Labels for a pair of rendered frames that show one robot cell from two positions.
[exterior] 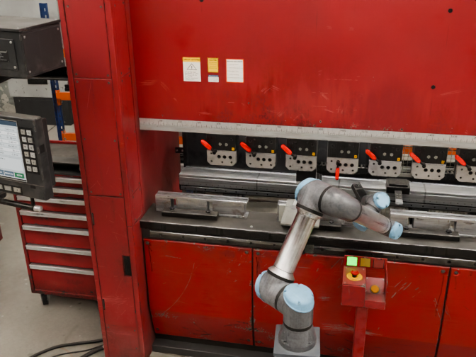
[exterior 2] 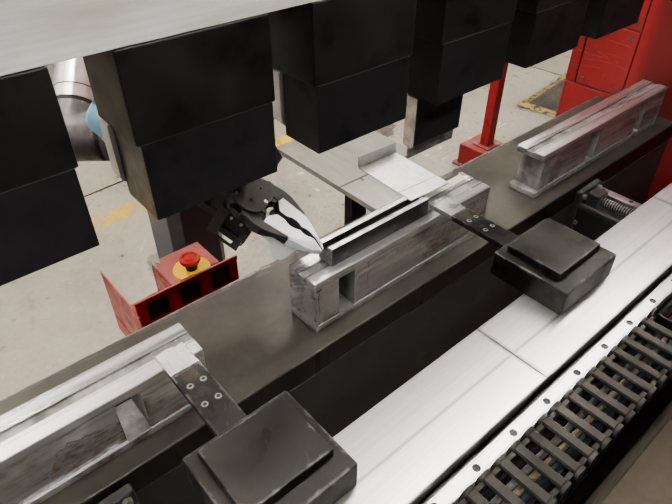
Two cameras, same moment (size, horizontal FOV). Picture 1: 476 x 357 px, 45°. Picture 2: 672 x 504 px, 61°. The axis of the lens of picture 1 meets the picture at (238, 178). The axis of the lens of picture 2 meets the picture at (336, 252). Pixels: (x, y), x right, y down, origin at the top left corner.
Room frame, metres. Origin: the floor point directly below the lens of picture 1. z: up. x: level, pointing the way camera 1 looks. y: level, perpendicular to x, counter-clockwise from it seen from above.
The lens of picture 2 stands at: (3.03, -1.04, 1.50)
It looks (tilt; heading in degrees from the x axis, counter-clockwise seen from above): 39 degrees down; 127
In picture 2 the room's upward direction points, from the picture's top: straight up
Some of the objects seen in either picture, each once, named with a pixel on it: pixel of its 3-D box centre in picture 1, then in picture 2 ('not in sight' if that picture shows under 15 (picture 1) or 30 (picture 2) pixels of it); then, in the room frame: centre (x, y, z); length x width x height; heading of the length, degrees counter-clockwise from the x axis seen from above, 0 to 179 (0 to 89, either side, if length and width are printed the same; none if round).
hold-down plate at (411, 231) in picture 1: (426, 234); not in sight; (2.49, -0.92, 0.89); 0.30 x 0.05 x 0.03; 78
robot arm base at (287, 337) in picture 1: (297, 329); not in sight; (1.86, -0.23, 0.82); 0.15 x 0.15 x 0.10
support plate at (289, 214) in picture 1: (302, 212); (361, 160); (2.53, -0.31, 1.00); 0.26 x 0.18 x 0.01; 168
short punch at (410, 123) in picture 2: (306, 176); (433, 119); (2.68, -0.34, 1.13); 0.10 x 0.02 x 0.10; 78
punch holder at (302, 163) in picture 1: (302, 151); (454, 22); (2.68, -0.32, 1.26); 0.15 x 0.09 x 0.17; 78
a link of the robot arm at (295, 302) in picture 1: (297, 304); not in sight; (1.87, -0.22, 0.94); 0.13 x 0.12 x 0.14; 40
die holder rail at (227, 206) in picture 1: (202, 204); (593, 133); (2.79, 0.20, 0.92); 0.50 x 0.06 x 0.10; 78
